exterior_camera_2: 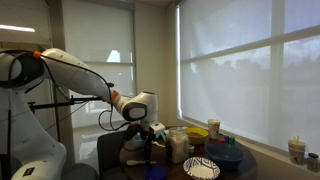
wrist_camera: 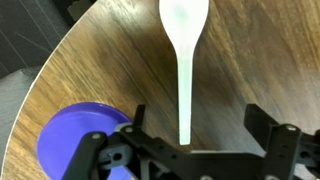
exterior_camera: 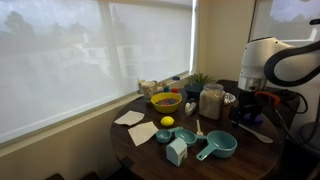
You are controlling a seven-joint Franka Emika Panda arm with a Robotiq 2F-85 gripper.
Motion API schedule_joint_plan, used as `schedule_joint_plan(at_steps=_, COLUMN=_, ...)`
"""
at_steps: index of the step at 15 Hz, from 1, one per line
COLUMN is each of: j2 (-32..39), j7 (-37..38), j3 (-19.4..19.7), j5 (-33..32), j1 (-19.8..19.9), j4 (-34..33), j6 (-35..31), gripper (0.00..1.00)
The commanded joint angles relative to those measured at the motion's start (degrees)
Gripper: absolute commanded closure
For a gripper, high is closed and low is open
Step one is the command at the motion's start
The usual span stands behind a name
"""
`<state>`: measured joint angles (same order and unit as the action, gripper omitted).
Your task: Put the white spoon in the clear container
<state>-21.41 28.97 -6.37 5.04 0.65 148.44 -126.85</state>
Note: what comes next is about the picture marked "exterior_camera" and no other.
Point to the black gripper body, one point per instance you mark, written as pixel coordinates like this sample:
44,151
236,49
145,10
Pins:
250,101

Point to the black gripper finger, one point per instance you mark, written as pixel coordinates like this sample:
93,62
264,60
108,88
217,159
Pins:
235,120
253,118

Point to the white plastic spoon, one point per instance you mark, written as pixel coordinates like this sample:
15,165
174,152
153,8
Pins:
258,134

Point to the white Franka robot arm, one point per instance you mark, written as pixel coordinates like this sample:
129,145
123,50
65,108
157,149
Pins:
263,60

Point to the small beige spoon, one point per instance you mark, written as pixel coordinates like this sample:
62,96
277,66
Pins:
199,126

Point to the purple blue round lid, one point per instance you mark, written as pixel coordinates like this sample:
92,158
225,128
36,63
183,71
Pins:
255,120

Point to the blue patterned paper plate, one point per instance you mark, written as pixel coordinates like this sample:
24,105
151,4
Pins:
229,98

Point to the large teal measuring cup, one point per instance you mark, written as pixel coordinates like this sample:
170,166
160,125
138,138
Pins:
221,144

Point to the clear jar with white powder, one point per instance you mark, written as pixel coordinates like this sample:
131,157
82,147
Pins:
211,103

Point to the medium teal measuring cup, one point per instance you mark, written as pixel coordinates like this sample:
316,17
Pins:
186,136

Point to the dark blue bowl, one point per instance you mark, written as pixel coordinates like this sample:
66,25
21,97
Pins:
193,90

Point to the green potted plant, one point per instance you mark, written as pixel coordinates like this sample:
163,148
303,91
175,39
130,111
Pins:
200,78

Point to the small white teal carton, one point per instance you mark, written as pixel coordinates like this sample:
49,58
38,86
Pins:
176,152

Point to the red block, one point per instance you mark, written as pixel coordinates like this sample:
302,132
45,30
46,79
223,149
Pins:
175,90

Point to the yellow lemon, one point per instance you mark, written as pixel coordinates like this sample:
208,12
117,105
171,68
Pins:
167,121

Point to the yellow bowl with colourful beads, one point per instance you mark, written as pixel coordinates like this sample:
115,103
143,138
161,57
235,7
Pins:
166,101

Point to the small teal measuring cup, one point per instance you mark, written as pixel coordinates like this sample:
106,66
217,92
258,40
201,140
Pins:
163,136

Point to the blue block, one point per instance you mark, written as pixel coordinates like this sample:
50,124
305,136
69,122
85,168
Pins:
166,89

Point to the white paper napkin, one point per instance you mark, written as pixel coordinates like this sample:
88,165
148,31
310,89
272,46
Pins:
130,118
142,132

